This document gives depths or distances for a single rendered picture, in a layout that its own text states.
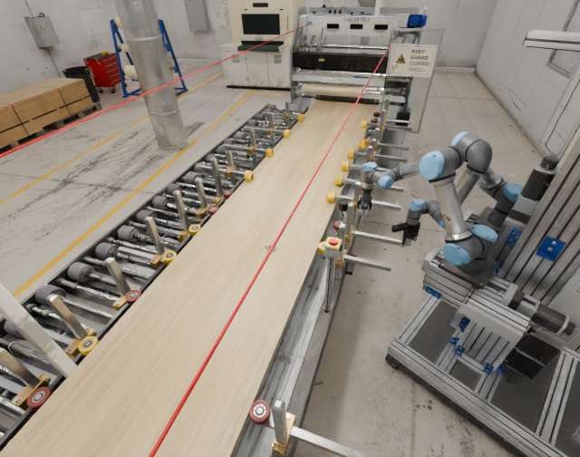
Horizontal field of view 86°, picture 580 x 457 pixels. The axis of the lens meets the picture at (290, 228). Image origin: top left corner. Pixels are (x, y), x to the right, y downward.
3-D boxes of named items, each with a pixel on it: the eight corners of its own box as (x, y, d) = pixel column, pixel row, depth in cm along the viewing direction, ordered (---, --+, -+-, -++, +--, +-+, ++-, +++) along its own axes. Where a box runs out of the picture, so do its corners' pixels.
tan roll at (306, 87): (404, 99, 390) (406, 88, 382) (403, 102, 381) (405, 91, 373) (296, 90, 429) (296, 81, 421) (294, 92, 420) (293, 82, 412)
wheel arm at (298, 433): (363, 456, 118) (364, 452, 115) (362, 466, 116) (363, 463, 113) (259, 415, 130) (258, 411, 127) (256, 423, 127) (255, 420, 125)
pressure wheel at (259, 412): (255, 435, 124) (252, 424, 117) (249, 415, 130) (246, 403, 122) (274, 427, 126) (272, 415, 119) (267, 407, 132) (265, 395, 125)
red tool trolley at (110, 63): (129, 86, 835) (117, 52, 783) (112, 94, 777) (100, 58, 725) (112, 86, 840) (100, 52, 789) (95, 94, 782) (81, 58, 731)
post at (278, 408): (288, 448, 131) (285, 400, 100) (285, 458, 128) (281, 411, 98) (281, 445, 132) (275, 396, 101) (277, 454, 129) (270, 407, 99)
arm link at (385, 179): (400, 174, 173) (385, 166, 181) (384, 179, 169) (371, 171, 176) (397, 186, 178) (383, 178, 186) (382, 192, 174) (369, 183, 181)
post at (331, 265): (332, 306, 183) (337, 250, 155) (330, 313, 179) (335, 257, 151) (324, 304, 184) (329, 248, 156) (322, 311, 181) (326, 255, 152)
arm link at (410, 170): (472, 137, 142) (397, 163, 187) (457, 142, 138) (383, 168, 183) (479, 161, 143) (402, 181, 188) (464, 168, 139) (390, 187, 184)
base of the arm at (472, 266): (489, 263, 161) (497, 249, 155) (478, 279, 153) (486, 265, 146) (459, 249, 169) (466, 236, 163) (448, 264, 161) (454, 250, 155)
